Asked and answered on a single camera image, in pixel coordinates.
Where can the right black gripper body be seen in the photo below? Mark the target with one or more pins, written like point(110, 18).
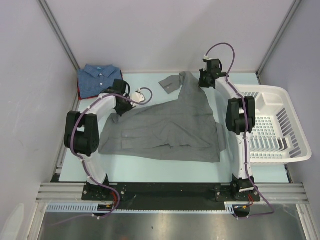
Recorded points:
point(203, 81)

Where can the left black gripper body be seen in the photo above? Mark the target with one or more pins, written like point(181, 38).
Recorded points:
point(126, 106)

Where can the grey long sleeve shirt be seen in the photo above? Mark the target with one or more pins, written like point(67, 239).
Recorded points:
point(180, 130)

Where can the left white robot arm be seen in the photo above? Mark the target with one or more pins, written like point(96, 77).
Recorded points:
point(82, 135)

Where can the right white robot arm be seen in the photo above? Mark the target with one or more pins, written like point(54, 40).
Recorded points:
point(240, 119)

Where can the folded blue checked shirt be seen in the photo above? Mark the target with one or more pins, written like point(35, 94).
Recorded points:
point(93, 69)

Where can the folded red shirt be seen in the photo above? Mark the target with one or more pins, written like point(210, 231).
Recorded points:
point(90, 86)

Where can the white plastic laundry basket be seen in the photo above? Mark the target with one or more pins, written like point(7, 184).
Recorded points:
point(277, 137)

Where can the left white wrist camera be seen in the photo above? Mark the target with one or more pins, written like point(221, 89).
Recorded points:
point(137, 97)

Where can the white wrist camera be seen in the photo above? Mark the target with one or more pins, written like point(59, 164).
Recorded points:
point(137, 97)
point(206, 58)

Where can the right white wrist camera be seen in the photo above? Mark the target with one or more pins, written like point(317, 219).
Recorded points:
point(206, 58)

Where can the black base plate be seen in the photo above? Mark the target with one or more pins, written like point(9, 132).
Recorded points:
point(142, 196)

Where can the white slotted cable duct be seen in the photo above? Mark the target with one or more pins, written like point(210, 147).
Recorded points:
point(94, 208)

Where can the right aluminium corner post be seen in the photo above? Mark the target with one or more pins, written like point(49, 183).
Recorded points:
point(278, 36)

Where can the aluminium corner post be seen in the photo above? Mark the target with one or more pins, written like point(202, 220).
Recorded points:
point(278, 36)
point(53, 23)

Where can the left aluminium corner post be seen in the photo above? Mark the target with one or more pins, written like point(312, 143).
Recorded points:
point(53, 23)

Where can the aluminium frame rail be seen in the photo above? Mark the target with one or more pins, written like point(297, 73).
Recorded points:
point(275, 193)

